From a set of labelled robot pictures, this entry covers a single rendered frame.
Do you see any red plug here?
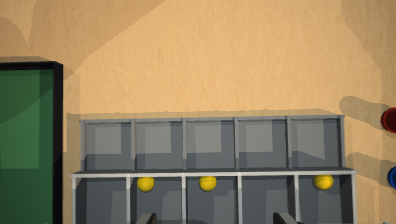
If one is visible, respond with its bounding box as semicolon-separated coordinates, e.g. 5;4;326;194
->
381;107;396;133

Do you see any yellow ball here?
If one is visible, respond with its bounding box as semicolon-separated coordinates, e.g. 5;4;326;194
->
137;177;155;192
199;176;217;191
314;175;333;190

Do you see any blue plug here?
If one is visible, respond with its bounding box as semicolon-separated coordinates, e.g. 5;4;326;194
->
387;166;396;189

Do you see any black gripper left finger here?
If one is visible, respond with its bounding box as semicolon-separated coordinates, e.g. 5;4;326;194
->
131;213;157;224

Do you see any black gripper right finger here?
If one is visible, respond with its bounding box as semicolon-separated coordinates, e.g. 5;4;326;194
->
273;212;303;224

